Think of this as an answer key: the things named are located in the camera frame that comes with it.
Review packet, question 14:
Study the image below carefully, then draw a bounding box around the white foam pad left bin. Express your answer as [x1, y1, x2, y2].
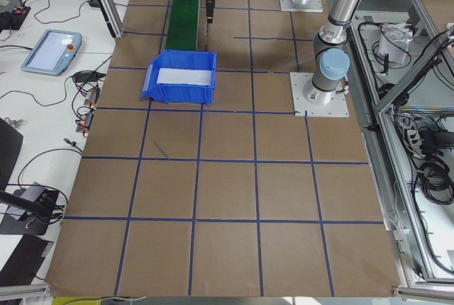
[157, 67, 212, 86]

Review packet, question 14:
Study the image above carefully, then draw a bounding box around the blue left plastic bin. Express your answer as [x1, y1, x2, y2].
[141, 50, 217, 105]

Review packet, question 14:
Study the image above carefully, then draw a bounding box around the green conveyor belt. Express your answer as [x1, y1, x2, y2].
[165, 0, 200, 50]

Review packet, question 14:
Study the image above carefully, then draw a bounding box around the teach pendant near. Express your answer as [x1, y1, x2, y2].
[21, 29, 82, 76]

